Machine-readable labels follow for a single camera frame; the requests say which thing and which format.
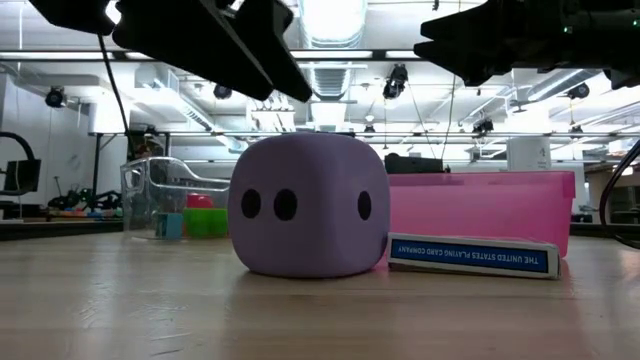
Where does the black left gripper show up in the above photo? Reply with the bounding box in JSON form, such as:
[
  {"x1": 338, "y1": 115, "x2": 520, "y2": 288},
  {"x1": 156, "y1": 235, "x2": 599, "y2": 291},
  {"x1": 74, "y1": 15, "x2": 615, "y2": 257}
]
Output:
[{"x1": 27, "y1": 0, "x2": 275, "y2": 101}]

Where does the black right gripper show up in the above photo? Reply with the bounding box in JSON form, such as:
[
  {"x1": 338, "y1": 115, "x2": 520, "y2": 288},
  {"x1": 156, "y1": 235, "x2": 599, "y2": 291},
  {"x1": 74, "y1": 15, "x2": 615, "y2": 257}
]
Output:
[{"x1": 413, "y1": 0, "x2": 604, "y2": 87}]

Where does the clear plastic bin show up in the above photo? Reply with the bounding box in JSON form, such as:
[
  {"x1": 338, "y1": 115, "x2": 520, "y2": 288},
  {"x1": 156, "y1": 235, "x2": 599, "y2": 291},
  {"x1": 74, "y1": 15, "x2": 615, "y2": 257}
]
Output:
[{"x1": 118, "y1": 156, "x2": 232, "y2": 242}]

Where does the pink translucent plastic bin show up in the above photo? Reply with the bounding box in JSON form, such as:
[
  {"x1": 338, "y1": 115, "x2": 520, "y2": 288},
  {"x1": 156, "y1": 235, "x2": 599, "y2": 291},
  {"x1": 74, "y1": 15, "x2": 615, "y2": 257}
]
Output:
[{"x1": 387, "y1": 169, "x2": 577, "y2": 260}]

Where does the short green toy block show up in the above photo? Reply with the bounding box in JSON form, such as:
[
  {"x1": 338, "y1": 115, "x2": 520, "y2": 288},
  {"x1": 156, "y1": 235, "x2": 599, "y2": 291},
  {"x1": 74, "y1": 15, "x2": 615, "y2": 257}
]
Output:
[{"x1": 182, "y1": 207, "x2": 230, "y2": 239}]

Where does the purple foam die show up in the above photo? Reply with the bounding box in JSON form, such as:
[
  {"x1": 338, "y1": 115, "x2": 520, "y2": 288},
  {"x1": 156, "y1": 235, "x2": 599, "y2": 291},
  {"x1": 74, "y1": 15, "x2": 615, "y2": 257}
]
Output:
[{"x1": 227, "y1": 131, "x2": 392, "y2": 279}]

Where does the blue toy block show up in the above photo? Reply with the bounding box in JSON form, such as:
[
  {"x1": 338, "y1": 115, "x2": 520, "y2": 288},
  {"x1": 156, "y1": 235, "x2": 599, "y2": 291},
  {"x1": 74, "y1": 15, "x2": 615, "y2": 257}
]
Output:
[{"x1": 154, "y1": 212, "x2": 185, "y2": 240}]

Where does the playing card box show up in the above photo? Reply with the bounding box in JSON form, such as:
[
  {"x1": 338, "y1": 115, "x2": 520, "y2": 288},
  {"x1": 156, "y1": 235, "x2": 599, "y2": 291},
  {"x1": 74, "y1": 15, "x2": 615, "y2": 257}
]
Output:
[{"x1": 386, "y1": 231, "x2": 562, "y2": 281}]

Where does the ceiling vent grille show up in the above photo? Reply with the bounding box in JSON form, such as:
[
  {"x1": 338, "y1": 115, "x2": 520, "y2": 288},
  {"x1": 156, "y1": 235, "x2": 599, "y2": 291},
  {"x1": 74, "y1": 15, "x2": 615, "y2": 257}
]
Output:
[{"x1": 310, "y1": 67, "x2": 350, "y2": 101}]

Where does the black overhead beam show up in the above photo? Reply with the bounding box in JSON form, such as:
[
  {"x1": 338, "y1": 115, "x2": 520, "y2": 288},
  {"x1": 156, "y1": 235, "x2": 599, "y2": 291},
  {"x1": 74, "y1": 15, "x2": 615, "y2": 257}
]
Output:
[{"x1": 0, "y1": 48, "x2": 426, "y2": 63}]

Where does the person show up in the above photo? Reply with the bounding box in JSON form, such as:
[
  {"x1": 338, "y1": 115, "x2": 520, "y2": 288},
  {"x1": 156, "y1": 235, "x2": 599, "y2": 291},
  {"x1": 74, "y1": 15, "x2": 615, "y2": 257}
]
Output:
[{"x1": 133, "y1": 142, "x2": 165, "y2": 161}]

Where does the white cabinet machine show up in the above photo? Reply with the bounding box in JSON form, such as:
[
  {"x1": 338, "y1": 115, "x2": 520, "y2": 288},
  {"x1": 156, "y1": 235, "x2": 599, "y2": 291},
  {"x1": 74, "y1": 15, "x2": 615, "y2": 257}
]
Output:
[{"x1": 506, "y1": 135, "x2": 553, "y2": 173}]

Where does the black computer monitor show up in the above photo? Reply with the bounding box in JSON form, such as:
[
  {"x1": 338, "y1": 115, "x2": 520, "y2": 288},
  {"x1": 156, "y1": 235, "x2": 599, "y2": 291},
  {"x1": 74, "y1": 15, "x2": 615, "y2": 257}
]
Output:
[{"x1": 2, "y1": 158, "x2": 43, "y2": 196}]

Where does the round ceiling air duct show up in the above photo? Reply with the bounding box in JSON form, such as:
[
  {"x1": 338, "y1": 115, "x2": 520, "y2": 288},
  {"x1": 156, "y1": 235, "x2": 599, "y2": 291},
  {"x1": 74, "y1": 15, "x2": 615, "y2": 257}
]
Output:
[{"x1": 298, "y1": 0, "x2": 369, "y2": 49}]

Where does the long black left arm cable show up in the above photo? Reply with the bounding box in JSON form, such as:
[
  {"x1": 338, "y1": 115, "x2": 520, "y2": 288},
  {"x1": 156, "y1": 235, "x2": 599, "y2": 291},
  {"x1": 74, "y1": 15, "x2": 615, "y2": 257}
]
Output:
[{"x1": 97, "y1": 33, "x2": 136, "y2": 151}]

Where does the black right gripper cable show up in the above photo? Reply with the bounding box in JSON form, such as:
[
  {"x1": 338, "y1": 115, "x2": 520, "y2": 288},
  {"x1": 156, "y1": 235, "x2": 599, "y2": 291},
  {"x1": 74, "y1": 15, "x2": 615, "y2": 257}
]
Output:
[{"x1": 598, "y1": 139, "x2": 640, "y2": 251}]

